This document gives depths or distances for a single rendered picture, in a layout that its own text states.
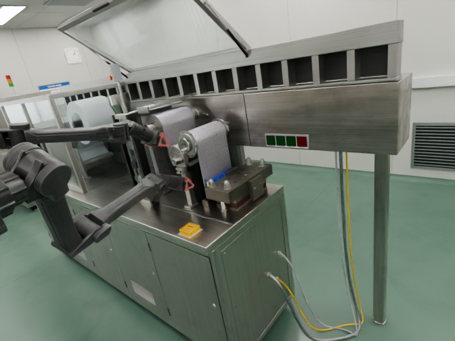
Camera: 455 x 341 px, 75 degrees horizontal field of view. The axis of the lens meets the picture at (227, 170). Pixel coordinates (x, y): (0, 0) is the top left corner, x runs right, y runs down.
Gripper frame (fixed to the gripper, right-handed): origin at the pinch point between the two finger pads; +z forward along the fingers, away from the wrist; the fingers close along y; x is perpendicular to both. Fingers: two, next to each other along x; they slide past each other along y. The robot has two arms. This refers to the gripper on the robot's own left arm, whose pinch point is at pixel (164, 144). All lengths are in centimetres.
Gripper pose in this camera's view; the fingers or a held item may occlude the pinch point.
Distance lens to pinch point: 145.3
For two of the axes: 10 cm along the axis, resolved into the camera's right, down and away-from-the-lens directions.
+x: 2.6, -9.5, 1.9
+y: 7.7, 0.9, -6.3
